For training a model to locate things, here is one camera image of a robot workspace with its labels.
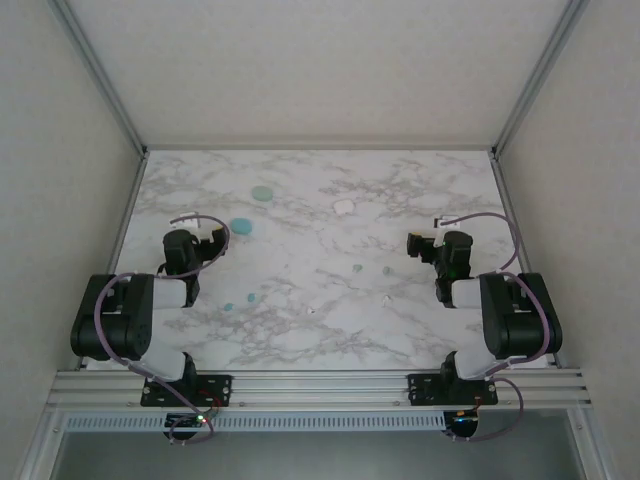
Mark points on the aluminium table back rail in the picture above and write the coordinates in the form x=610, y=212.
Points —
x=320, y=148

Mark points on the aluminium table side rail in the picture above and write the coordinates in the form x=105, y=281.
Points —
x=117, y=250
x=509, y=200

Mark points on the aluminium frame leg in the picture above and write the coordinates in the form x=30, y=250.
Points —
x=595, y=460
x=42, y=445

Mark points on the aluminium mounting rail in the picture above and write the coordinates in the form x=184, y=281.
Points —
x=320, y=387

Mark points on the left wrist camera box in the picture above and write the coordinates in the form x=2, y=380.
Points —
x=187, y=218

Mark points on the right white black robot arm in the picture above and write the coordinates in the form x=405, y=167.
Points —
x=520, y=320

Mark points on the aluminium frame post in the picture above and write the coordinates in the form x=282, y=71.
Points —
x=537, y=75
x=102, y=75

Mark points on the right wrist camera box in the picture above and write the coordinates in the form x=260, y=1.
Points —
x=445, y=220

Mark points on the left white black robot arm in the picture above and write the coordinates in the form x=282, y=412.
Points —
x=120, y=320

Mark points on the mint green earbud charging case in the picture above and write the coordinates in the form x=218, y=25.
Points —
x=261, y=193

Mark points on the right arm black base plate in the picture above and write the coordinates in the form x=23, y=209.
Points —
x=425, y=390

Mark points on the white earbud charging case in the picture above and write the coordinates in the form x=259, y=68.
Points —
x=343, y=206

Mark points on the blue earbud charging case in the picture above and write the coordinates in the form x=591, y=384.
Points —
x=241, y=226

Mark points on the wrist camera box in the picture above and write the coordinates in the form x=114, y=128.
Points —
x=187, y=218
x=445, y=220

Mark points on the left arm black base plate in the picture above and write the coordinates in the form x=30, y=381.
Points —
x=220, y=387

